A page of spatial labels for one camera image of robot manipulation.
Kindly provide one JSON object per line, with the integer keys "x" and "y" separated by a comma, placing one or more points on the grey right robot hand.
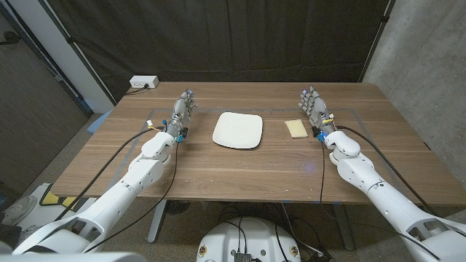
{"x": 317, "y": 107}

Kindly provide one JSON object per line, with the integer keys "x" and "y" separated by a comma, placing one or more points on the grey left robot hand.
{"x": 180, "y": 109}

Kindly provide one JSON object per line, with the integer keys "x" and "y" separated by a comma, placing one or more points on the yellow sponge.
{"x": 296, "y": 129}

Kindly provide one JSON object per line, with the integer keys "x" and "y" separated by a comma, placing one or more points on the white square paper plate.
{"x": 238, "y": 130}

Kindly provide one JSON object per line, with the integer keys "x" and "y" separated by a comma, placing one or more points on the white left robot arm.
{"x": 145, "y": 171}

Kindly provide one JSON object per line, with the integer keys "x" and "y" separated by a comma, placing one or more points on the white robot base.
{"x": 251, "y": 236}

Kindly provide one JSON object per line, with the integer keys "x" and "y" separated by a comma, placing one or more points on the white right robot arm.
{"x": 364, "y": 174}

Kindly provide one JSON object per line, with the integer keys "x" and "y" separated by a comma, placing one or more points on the white power outlet box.
{"x": 143, "y": 81}

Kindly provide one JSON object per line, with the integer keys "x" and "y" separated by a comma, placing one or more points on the black backdrop curtain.
{"x": 233, "y": 40}

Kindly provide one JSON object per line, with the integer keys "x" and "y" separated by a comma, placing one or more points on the black backdrop stand pole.
{"x": 73, "y": 43}
{"x": 378, "y": 34}

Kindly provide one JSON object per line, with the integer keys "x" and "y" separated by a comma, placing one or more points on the black round floor fan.
{"x": 177, "y": 206}

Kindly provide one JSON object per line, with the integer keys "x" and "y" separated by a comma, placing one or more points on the white table leg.
{"x": 157, "y": 220}

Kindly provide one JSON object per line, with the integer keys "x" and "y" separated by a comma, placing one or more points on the grey table leg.
{"x": 344, "y": 227}

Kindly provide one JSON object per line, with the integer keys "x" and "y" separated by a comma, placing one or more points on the black floor power adapter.
{"x": 321, "y": 254}

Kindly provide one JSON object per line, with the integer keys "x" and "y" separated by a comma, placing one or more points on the grey base port module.
{"x": 242, "y": 257}

